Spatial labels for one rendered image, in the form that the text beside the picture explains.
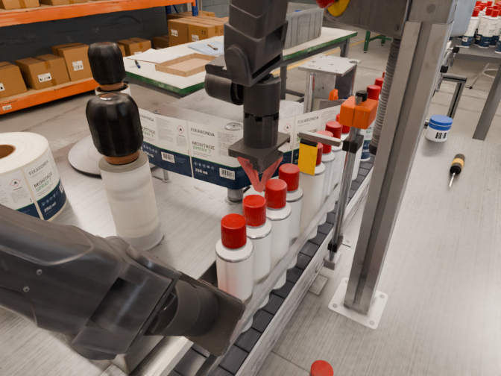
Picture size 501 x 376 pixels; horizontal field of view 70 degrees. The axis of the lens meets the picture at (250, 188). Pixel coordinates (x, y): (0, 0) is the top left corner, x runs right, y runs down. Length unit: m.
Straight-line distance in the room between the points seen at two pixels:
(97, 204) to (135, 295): 0.62
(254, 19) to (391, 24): 0.16
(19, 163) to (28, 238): 0.59
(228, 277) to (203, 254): 0.23
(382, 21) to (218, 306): 0.39
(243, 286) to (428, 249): 0.49
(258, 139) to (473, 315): 0.50
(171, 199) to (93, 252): 0.61
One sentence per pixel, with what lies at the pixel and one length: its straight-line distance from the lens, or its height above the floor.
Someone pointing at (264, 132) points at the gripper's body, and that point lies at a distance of 0.56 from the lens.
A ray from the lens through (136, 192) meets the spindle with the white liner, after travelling 0.66.
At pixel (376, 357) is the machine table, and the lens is 0.66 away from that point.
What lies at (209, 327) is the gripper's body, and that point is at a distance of 0.45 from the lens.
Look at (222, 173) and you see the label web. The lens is 0.80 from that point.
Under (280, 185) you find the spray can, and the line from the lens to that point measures 0.53.
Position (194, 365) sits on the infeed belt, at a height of 0.88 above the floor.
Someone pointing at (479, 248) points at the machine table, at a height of 0.83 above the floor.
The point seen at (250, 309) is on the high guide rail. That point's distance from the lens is 0.52.
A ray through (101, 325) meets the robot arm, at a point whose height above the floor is 1.14.
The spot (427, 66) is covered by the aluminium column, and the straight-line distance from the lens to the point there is 0.47.
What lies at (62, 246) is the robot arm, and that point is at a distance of 0.26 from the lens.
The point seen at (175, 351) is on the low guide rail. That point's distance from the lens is 0.55.
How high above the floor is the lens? 1.37
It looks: 34 degrees down
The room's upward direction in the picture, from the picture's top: straight up
